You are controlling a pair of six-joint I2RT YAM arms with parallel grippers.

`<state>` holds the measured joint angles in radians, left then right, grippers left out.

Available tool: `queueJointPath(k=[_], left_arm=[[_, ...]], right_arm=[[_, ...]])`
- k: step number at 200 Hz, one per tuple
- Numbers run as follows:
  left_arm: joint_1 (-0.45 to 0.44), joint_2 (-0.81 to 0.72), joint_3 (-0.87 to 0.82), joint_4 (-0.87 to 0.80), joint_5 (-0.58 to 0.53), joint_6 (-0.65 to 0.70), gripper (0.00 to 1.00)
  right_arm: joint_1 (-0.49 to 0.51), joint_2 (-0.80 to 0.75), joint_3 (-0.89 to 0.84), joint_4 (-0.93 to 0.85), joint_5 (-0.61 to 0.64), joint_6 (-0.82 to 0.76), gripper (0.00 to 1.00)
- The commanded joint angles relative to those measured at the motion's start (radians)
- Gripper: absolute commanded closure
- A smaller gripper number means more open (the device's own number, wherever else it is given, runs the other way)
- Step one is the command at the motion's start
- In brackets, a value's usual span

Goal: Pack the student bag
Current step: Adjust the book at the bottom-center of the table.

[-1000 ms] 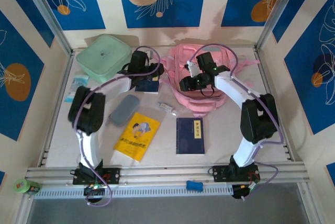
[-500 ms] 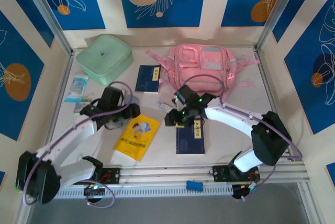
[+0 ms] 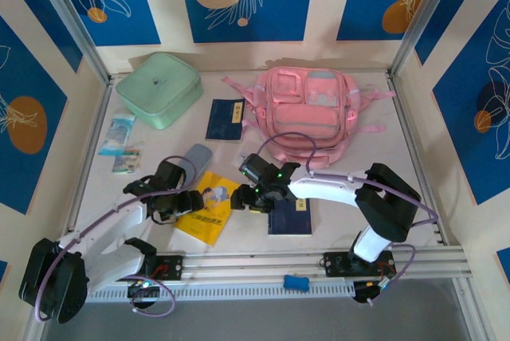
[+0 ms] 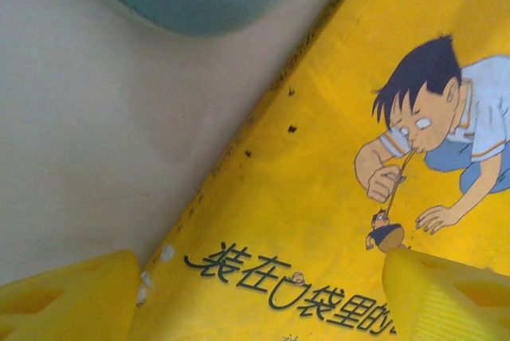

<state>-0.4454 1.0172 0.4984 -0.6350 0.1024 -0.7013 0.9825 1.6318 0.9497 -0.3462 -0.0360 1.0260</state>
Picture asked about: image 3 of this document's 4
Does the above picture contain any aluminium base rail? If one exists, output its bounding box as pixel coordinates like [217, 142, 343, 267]
[59, 245, 473, 278]

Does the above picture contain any grey pencil case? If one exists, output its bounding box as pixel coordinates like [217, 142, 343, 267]
[175, 143, 213, 185]

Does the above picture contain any blue bone-shaped object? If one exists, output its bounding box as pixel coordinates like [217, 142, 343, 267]
[282, 274, 311, 292]

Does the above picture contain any small colourful card pack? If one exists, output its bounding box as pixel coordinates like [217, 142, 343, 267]
[112, 145, 143, 174]

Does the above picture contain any pink student backpack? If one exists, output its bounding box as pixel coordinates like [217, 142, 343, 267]
[221, 65, 396, 171]

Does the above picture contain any dark blue book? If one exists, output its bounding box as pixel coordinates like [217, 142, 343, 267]
[205, 97, 246, 143]
[267, 197, 313, 237]

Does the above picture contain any slotted grey cable duct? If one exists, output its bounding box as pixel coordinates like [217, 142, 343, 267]
[85, 280, 356, 304]

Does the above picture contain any yellow picture book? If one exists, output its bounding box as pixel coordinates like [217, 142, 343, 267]
[174, 170, 242, 246]

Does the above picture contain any aluminium frame post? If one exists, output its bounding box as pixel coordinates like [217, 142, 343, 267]
[29, 0, 112, 84]
[392, 0, 466, 79]

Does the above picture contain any blue white tissue pack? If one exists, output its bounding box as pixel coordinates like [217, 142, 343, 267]
[98, 113, 136, 157]

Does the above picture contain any blue wall panel orange oval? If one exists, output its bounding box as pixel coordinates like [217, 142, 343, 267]
[0, 16, 69, 215]

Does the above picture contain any mint green storage case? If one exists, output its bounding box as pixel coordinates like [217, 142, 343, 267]
[115, 51, 203, 131]

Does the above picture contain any black base connector module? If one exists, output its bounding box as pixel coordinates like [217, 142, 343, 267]
[352, 276, 395, 306]
[127, 276, 160, 310]

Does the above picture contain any blue panel large beige circle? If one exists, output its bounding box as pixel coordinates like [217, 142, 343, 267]
[177, 0, 316, 44]

